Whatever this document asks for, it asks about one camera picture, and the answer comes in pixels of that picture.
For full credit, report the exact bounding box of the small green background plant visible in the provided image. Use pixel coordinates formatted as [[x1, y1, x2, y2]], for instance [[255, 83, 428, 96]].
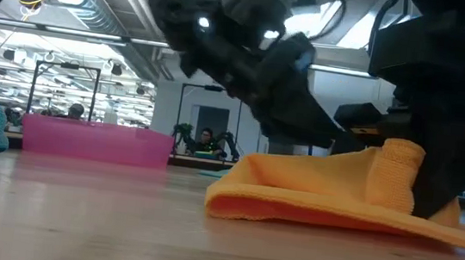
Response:
[[173, 121, 195, 139]]

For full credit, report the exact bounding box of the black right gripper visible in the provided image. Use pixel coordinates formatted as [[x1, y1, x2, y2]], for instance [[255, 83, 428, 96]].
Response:
[[352, 0, 465, 225]]

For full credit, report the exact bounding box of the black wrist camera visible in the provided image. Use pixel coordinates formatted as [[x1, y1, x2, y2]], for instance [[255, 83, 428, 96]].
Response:
[[329, 98, 396, 161], [224, 0, 291, 50]]

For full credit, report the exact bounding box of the black background workstation frame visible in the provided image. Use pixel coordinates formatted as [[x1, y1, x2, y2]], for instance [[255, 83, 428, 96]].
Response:
[[25, 59, 102, 123], [173, 81, 245, 162]]

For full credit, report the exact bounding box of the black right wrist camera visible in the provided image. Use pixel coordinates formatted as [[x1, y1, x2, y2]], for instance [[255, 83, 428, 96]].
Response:
[[329, 98, 396, 161]]

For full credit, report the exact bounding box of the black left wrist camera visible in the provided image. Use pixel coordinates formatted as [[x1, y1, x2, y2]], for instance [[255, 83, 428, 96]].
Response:
[[224, 0, 291, 50]]

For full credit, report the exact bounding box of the pink plastic basket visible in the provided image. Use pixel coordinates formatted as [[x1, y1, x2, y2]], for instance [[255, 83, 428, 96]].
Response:
[[20, 113, 177, 171]]

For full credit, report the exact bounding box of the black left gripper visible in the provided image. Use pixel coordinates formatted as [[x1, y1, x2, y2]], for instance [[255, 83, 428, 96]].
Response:
[[170, 11, 353, 151]]

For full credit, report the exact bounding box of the person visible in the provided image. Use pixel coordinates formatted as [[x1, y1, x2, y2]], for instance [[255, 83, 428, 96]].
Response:
[[65, 102, 87, 122], [189, 126, 230, 160]]

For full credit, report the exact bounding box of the long ceiling light fixture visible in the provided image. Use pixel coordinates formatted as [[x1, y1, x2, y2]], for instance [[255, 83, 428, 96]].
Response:
[[307, 63, 374, 80], [0, 17, 170, 51]]

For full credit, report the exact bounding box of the orange microfiber towel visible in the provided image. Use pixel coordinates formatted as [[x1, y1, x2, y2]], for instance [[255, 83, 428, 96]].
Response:
[[201, 119, 465, 258]]

